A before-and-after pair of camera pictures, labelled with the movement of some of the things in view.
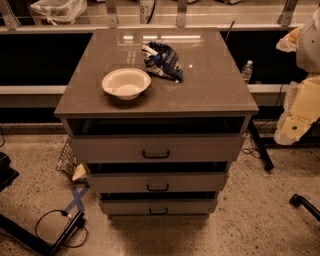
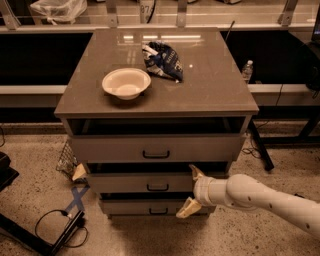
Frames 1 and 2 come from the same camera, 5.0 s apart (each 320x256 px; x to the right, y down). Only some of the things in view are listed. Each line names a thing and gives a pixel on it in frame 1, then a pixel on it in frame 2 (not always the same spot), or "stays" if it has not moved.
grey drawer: x=194 y=182 stays
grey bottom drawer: x=158 y=207 stays
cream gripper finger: x=289 y=42 to x=191 y=206
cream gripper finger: x=290 y=129 to x=196 y=172
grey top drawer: x=157 y=149 stays
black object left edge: x=7 y=174 stays
